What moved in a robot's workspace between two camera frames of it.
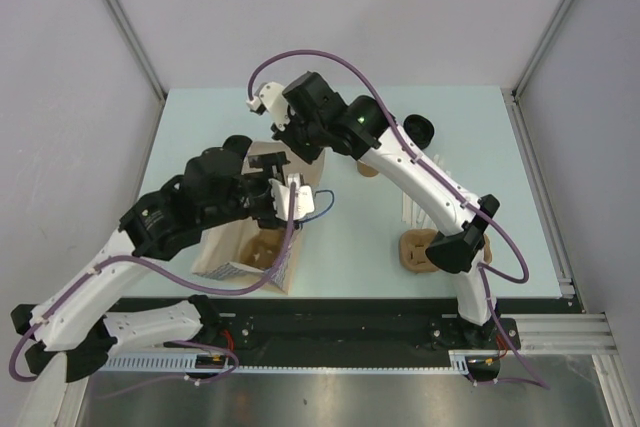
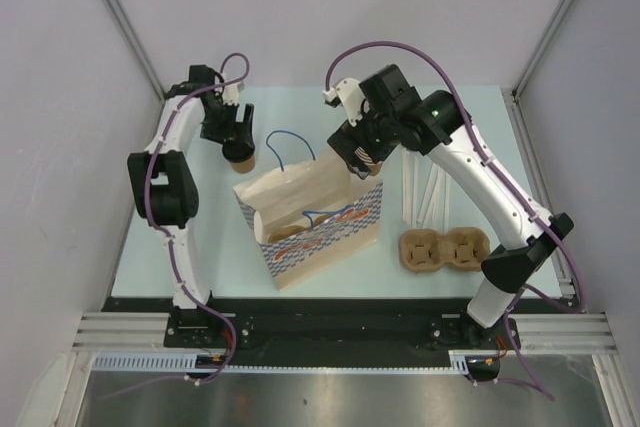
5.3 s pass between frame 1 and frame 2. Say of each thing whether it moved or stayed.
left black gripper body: moved
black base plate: stayed
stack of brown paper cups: stayed
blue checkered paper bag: moved
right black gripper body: moved
